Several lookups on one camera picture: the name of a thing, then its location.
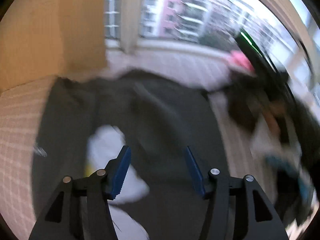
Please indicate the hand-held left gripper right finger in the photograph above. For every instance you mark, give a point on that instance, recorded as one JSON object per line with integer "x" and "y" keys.
{"x": 196, "y": 177}

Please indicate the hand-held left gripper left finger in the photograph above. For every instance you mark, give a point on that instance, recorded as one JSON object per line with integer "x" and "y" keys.
{"x": 121, "y": 175}

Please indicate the grey flower print t-shirt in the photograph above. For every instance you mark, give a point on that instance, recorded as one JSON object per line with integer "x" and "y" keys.
{"x": 155, "y": 117}

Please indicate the person's right forearm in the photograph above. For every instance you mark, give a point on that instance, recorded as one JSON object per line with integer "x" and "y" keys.
{"x": 302, "y": 120}

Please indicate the pink garment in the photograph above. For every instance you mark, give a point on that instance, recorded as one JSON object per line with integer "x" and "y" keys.
{"x": 240, "y": 60}

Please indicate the dark brown garment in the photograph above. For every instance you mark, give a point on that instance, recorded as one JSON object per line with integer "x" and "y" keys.
{"x": 242, "y": 105}

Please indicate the apartment buildings outside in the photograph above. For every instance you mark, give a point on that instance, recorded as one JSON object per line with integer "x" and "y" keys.
{"x": 185, "y": 10}

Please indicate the teal cloth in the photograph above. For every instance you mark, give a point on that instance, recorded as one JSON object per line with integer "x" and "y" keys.
{"x": 285, "y": 165}

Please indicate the plaid bed sheet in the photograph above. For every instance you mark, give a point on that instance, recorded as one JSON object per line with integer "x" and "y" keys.
{"x": 17, "y": 130}

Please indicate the light plywood board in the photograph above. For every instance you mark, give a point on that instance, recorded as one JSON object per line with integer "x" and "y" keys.
{"x": 50, "y": 30}

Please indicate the cream window frame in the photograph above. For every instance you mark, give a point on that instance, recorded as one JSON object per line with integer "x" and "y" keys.
{"x": 130, "y": 17}

